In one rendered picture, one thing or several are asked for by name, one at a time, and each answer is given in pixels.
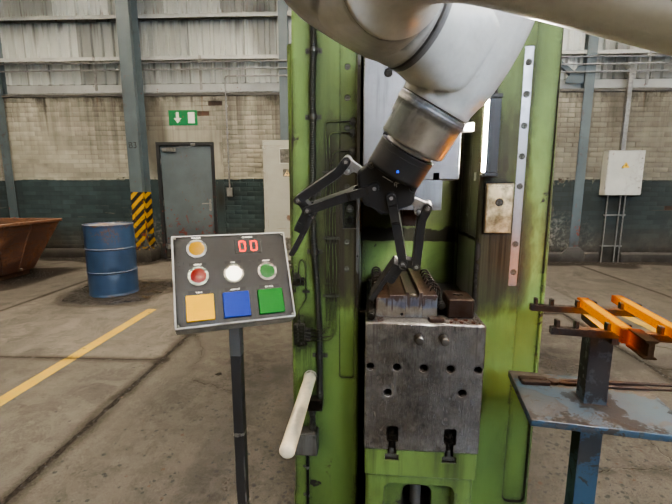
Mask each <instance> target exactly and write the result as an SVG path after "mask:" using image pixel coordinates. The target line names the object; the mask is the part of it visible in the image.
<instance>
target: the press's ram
mask: <svg viewBox="0 0 672 504"><path fill-rule="evenodd" d="M405 82H406V81H405V80H404V79H403V78H402V77H401V76H400V75H399V74H397V73H396V72H395V71H393V70H392V69H390V68H389V67H387V66H385V65H383V64H381V63H379V62H376V61H374V60H371V59H368V58H365V57H364V83H363V165H365V164H366V163H367V162H368V160H369V158H370V157H371V155H372V153H373V151H374V149H375V148H376V146H377V144H378V142H379V141H380V139H381V137H382V135H388V134H387V133H386V132H385V131H384V130H383V126H384V124H385V123H386V122H387V120H388V118H389V116H390V113H391V111H392V110H391V108H392V106H393V104H394V103H395V101H396V99H397V97H398V94H399V92H400V91H401V90H402V88H404V87H403V86H404V84H405ZM464 124H465V123H464ZM474 124H475V123H467V124H465V127H464V130H463V131H462V132H461V133H472V132H474ZM461 133H460V134H459V136H458V137H457V139H456V140H455V142H454V143H453V145H452V146H451V148H450V150H449V151H448V153H447V154H446V156H445V157H444V159H443V160H442V161H440V162H436V161H433V160H431V162H432V163H433V166H432V167H431V169H430V170H429V172H428V173H427V175H426V176H425V178H424V179H423V180H442V181H449V180H458V179H459V164H460V143H461Z"/></svg>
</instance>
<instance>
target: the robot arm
mask: <svg viewBox="0 0 672 504"><path fill-rule="evenodd" d="M283 1H284V2H285V3H286V4H287V5H288V6H289V7H290V8H291V9H292V10H293V11H294V12H295V13H296V14H297V15H298V16H299V17H300V18H301V19H303V20H304V21H305V22H307V23H308V24H309V25H311V26H312V27H314V28H315V29H317V30H318V31H320V32H321V33H323V34H324V35H326V36H328V37H329V38H331V39H332V40H334V41H336V42H337V43H339V44H341V45H343V46H344V47H346V48H348V49H350V50H352V51H354V52H355V53H357V54H359V55H361V56H363V57H365V58H368V59H371V60H374V61H376V62H379V63H381V64H383V65H385V66H387V67H389V68H390V69H392V70H393V71H395V72H396V73H397V74H399V75H400V76H401V77H402V78H403V79H404V80H405V81H406V82H405V84H404V86H403V87H404V88H402V90H401V91H400V92H399V94H398V97H397V99H396V101H395V103H394V104H393V106H392V108H391V110H392V111H391V113H390V116H389V118H388V120H387V122H386V123H385V124H384V126H383V130H384V131H385V132H386V133H387V134H388V135H382V137H381V139H380V141H379V142H378V144H377V146H376V148H375V149H374V151H373V153H372V155H371V157H370V158H369V160H368V162H367V163H366V164H365V165H363V166H361V165H359V164H358V163H357V162H355V161H354V160H353V158H352V156H351V155H349V154H347V155H345V156H344V158H343V159H342V160H341V162H340V163H339V165H338V166H337V167H336V168H334V169H333V170H332V171H330V172H329V173H327V174H326V175H324V176H323V177H321V178H320V179H319V180H317V181H316V182H314V183H313V184H311V185H310V186H308V187H307V188H306V189H304V190H303V191H301V192H300V193H299V194H298V195H297V196H296V197H295V198H294V203H295V204H296V205H298V206H299V207H300V208H301V210H302V213H301V215H300V217H299V219H298V221H297V223H296V225H295V227H294V231H296V232H298V233H300V234H299V236H298V238H297V240H296V241H295V243H294V245H293V247H292V249H291V251H290V253H289V255H290V256H291V257H293V256H294V255H295V253H296V252H297V250H298V248H299V246H300V245H301V243H302V241H303V239H304V237H305V235H306V233H307V231H308V230H309V228H310V226H311V224H312V222H313V220H314V218H315V217H316V215H317V213H318V212H319V211H321V210H324V209H327V208H330V207H333V206H336V205H339V204H342V203H345V202H348V201H353V200H356V199H359V198H360V200H361V201H362V202H363V204H364V205H365V206H367V207H371V208H374V209H375V210H376V211H377V212H378V213H380V214H381V215H383V214H390V220H391V224H392V230H393V235H394V241H395V247H396V253H397V257H396V256H394V255H393V257H392V258H391V260H390V261H389V263H388V264H387V266H386V267H385V269H384V270H383V272H382V273H381V275H380V276H379V278H378V279H377V281H376V282H375V284H374V285H373V287H372V288H371V290H370V295H369V299H370V300H371V301H374V300H375V298H376V297H377V295H378V294H379V292H380V291H381V290H382V288H383V287H384V285H385V284H386V282H388V283H390V284H393V283H394V282H395V281H396V279H397V278H398V276H399V275H400V274H401V272H402V271H404V270H406V269H407V268H411V269H413V270H414V271H418V270H420V268H421V260H422V252H423V243H424V235H425V227H426V221H427V219H428V217H429V215H430V213H431V211H432V204H431V201H430V200H422V199H420V198H417V197H415V193H416V190H417V189H418V187H419V186H420V184H421V182H422V181H423V179H424V178H425V176H426V175H427V173H428V172H429V170H430V169H431V167H432V166H433V163H432V162H431V160H433V161H436V162H440V161H442V160H443V159H444V157H445V156H446V154H447V153H448V151H449V150H450V148H451V146H452V145H453V143H454V142H455V140H456V139H457V137H458V136H459V134H460V133H461V132H462V131H463V130H464V127H465V124H467V122H468V121H469V120H470V118H471V117H472V116H473V115H474V114H475V113H476V112H477V111H478V110H479V109H480V108H481V107H482V106H484V105H485V104H486V103H487V101H488V100H489V99H490V98H491V96H492V95H493V94H494V93H495V91H496V90H497V88H498V87H499V85H500V84H501V83H502V81H503V80H504V78H505V77H506V75H507V74H508V72H509V70H510V69H511V67H512V65H513V64H514V62H515V60H516V58H517V57H518V55H519V53H520V51H521V50H522V48H523V46H524V44H525V42H526V40H527V38H528V36H529V34H530V31H531V29H532V27H533V25H534V22H535V20H536V21H540V22H544V23H547V24H551V25H555V26H559V27H563V28H566V29H570V30H574V31H578V32H581V33H585V34H589V35H593V36H597V37H600V38H604V39H608V40H612V41H615V42H619V43H623V44H627V45H630V46H634V47H638V48H642V49H646V50H649V51H653V52H657V53H661V54H664V55H668V56H672V0H283ZM405 88H406V89H405ZM408 90H409V91H408ZM462 122H463V123H462ZM464 123H465V124H464ZM353 172H355V173H357V180H358V184H357V185H355V186H352V187H350V188H348V189H345V190H343V191H340V192H337V193H334V194H331V195H328V196H326V197H323V198H320V199H317V200H314V201H312V202H310V201H309V200H308V199H309V198H310V197H312V196H313V195H315V194H316V193H318V192H319V191H321V190H322V189H324V188H325V187H327V186H328V185H329V184H331V183H332V182H334V181H335V180H337V179H338V178H339V177H341V176H342V175H343V173H344V174H345V175H350V174H351V173H353ZM410 205H413V206H414V213H415V214H416V215H417V217H416V226H415V235H414V244H413V253H412V257H409V256H407V254H406V248H405V242H404V235H403V229H402V223H401V217H400V210H401V209H403V208H406V207H408V206H410Z"/></svg>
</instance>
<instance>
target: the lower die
mask: <svg viewBox="0 0 672 504"><path fill-rule="evenodd" d="M408 269H409V271H410V273H411V275H412V278H413V280H414V282H415V284H416V286H417V288H418V290H419V292H420V294H419V297H409V291H408V288H407V286H406V283H405V280H404V278H403V275H402V272H401V274H400V275H399V276H398V278H397V279H396V281H395V282H394V283H393V284H390V283H388V282H386V284H385V285H384V287H383V290H381V291H380V292H379V294H378V295H377V297H376V298H375V307H376V316H378V317H418V318H428V316H437V298H438V296H437V294H436V292H435V291H434V289H432V290H431V291H429V290H430V288H431V287H432V286H431V285H430V287H429V288H427V287H428V285H429V284H430V283H429V282H428V285H426V282H427V281H428V279H427V280H426V282H424V279H425V278H426V276H425V277H424V279H422V278H423V276H424V274H423V276H421V274H422V273H423V271H422V272H421V274H419V273H420V271H421V269H420V270H418V271H414V270H413V269H411V268H408ZM400 313H403V315H402V316H401V315H400Z"/></svg>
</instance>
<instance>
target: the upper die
mask: <svg viewBox="0 0 672 504"><path fill-rule="evenodd" d="M415 197H417V198H420V199H422V200H430V201H431V204H432V210H441V203H442V180H423V181H422V182H421V184H420V186H419V187H418V189H417V190H416V193H415ZM401 210H414V206H413V205H410V206H408V207H406V208H403V209H401Z"/></svg>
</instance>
